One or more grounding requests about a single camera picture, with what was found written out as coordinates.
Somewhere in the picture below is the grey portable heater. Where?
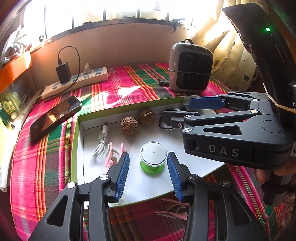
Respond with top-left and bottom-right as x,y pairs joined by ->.
168,39 -> 213,94

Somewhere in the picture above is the person right hand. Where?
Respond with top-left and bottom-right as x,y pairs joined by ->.
254,159 -> 296,186

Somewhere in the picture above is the white plug in strip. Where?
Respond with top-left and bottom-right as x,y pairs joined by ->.
83,63 -> 95,75

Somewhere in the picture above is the white usb cable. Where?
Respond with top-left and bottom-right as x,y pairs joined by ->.
93,121 -> 112,160

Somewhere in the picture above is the black smartphone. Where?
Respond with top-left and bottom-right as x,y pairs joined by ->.
30,95 -> 82,143

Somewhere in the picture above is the green white cardboard box tray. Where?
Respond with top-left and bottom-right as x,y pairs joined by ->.
71,97 -> 223,205

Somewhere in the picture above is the white power strip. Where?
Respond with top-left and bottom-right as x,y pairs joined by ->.
41,67 -> 109,100

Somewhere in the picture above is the black charger adapter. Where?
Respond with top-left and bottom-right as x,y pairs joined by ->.
56,59 -> 71,84

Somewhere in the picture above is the pitted round walnut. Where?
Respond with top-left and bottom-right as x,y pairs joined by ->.
120,116 -> 138,137

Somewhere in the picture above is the black oval button remote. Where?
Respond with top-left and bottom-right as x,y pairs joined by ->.
159,114 -> 183,131

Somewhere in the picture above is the black heater plug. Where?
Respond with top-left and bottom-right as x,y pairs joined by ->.
159,81 -> 169,87

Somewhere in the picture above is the orange storage box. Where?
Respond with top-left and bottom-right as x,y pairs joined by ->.
0,51 -> 32,92

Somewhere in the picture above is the wrinkled brown walnut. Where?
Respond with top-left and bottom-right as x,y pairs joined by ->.
138,109 -> 156,126

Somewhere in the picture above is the cream heart curtain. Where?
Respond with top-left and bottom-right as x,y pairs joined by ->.
191,1 -> 264,91

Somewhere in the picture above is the black charger cable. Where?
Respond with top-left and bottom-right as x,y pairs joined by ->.
41,46 -> 81,100

